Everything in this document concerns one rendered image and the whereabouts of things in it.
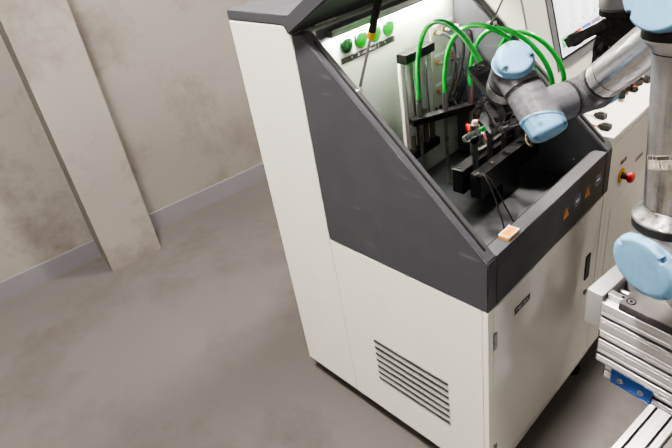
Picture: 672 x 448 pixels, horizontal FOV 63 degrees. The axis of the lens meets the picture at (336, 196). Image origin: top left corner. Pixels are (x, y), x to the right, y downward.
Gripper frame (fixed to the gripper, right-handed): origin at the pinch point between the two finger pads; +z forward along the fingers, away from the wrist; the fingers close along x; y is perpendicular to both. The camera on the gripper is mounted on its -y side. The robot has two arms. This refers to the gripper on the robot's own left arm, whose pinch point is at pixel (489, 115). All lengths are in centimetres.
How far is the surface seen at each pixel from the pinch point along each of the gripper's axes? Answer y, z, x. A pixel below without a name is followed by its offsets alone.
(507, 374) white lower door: 62, 39, -19
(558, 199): 23.5, 20.1, 11.7
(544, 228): 29.3, 20.0, 4.8
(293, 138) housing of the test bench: -23, 19, -50
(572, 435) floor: 94, 83, -3
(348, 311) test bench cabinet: 27, 59, -57
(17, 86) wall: -143, 98, -178
